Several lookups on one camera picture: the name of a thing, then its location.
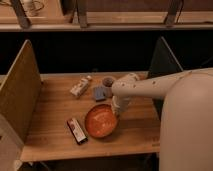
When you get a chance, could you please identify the orange ceramic bowl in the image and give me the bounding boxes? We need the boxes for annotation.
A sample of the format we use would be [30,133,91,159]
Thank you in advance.
[85,104,118,138]

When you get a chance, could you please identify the black rectangular snack box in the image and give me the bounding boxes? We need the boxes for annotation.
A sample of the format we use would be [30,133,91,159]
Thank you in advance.
[67,118,88,145]

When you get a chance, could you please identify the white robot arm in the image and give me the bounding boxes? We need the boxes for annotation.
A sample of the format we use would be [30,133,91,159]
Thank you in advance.
[111,68,213,116]

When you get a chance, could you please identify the white mug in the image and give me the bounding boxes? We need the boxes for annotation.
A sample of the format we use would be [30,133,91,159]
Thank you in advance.
[102,77,115,98]

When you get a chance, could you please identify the right dark divider panel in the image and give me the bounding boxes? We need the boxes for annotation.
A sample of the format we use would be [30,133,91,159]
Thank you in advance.
[147,35,184,119]

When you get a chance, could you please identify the left wooden divider panel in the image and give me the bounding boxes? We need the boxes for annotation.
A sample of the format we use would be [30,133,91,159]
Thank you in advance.
[0,39,43,171]

